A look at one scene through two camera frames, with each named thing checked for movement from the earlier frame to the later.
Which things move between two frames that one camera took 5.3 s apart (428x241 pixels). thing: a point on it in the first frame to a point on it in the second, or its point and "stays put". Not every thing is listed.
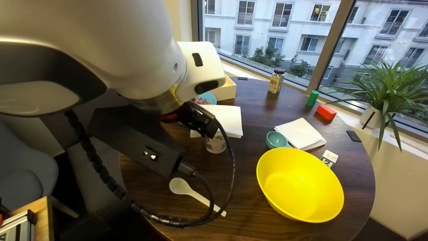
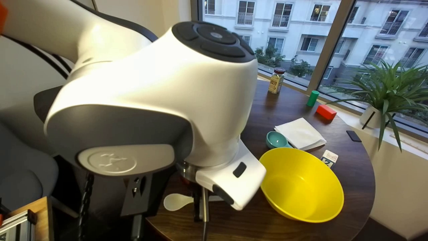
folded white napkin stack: [301, 134] stays put
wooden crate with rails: [31, 224] stays put
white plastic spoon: [178, 186] to [172, 201]
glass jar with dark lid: [275, 82] stays put
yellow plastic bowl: [301, 184] stays put
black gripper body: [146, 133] to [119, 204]
